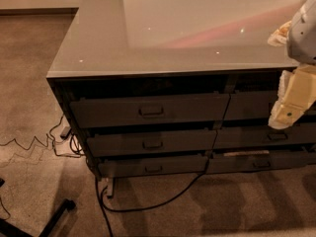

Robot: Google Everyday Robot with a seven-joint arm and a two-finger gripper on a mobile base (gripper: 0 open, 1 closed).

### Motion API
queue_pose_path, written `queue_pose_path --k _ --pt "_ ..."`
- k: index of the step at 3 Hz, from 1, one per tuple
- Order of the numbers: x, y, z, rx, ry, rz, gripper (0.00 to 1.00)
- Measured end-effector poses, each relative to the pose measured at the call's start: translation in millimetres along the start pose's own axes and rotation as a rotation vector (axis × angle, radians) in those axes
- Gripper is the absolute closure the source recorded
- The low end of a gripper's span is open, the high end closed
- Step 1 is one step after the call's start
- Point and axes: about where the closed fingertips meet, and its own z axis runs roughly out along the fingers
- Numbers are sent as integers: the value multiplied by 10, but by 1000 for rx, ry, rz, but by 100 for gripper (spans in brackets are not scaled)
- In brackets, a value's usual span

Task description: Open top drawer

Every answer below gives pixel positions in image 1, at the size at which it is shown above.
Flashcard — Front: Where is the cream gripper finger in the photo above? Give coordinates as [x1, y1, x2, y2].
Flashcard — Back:
[268, 64, 316, 129]

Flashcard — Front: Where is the dark drawer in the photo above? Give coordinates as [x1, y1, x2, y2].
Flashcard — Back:
[206, 148, 316, 174]
[70, 93, 229, 128]
[224, 91, 277, 120]
[98, 154, 208, 178]
[214, 123, 316, 149]
[87, 129, 216, 157]

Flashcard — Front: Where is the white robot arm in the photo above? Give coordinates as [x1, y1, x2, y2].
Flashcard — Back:
[268, 0, 316, 129]

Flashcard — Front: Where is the grey cabinet with glossy top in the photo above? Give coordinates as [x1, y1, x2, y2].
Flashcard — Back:
[45, 0, 316, 199]

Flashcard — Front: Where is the thick black floor cable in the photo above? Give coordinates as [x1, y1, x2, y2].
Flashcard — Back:
[94, 161, 211, 237]

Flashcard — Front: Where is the thin tangled black wire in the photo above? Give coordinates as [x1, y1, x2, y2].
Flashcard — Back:
[0, 115, 85, 159]

